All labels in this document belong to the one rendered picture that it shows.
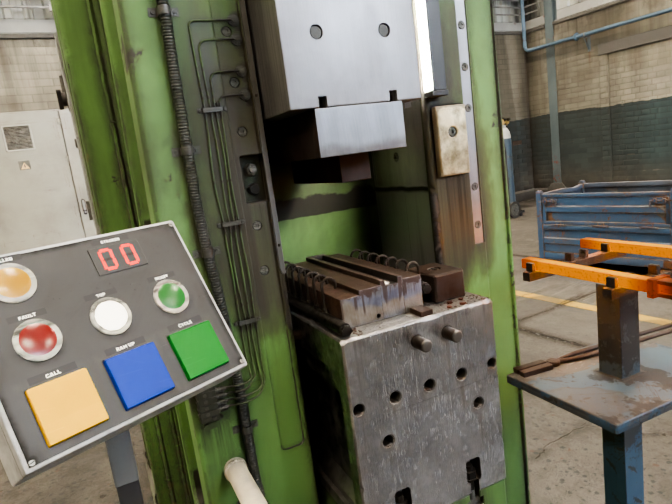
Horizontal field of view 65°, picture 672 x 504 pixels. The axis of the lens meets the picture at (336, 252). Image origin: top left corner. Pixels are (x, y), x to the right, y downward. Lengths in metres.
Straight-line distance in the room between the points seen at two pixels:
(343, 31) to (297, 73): 0.13
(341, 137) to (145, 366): 0.57
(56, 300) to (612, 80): 9.33
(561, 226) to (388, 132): 4.03
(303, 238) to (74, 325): 0.89
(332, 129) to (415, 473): 0.75
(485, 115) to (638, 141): 8.10
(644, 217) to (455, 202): 3.44
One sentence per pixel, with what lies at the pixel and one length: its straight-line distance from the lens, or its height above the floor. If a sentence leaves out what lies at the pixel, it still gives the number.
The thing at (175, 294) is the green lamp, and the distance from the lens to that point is 0.88.
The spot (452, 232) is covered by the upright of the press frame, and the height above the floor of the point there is 1.04.
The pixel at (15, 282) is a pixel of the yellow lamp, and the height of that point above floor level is 1.16.
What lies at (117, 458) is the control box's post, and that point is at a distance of 0.97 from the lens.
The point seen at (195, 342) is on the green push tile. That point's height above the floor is 1.02.
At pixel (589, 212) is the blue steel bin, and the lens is 4.93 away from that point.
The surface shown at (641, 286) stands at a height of 0.97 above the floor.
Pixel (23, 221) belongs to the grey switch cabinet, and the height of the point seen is 1.02.
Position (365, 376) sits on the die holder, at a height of 0.83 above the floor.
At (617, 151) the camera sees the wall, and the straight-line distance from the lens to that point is 9.71.
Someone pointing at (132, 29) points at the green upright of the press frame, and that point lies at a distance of 1.15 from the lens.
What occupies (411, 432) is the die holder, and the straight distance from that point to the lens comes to 1.21.
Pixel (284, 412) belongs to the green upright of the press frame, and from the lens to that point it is 1.29.
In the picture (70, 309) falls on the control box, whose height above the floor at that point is 1.11.
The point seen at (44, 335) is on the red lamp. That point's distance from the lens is 0.80.
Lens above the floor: 1.27
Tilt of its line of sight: 10 degrees down
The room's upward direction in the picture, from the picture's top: 8 degrees counter-clockwise
